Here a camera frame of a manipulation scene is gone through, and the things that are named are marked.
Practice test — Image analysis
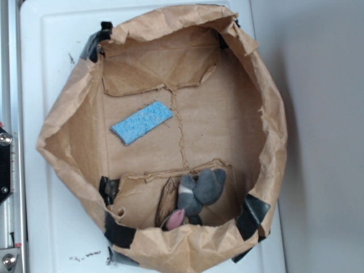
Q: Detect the brown paper bag bin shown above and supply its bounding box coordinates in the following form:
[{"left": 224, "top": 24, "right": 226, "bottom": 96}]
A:
[{"left": 37, "top": 5, "right": 287, "bottom": 272}]

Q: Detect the metal rail frame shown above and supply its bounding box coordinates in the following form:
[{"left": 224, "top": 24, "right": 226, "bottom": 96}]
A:
[{"left": 1, "top": 1, "right": 29, "bottom": 272}]

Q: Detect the grey plush toy animal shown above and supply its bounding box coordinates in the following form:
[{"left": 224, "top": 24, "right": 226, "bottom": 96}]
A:
[{"left": 161, "top": 168, "right": 227, "bottom": 231}]

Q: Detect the blue sponge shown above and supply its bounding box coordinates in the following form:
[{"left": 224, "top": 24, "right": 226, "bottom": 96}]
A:
[{"left": 110, "top": 101, "right": 173, "bottom": 146}]

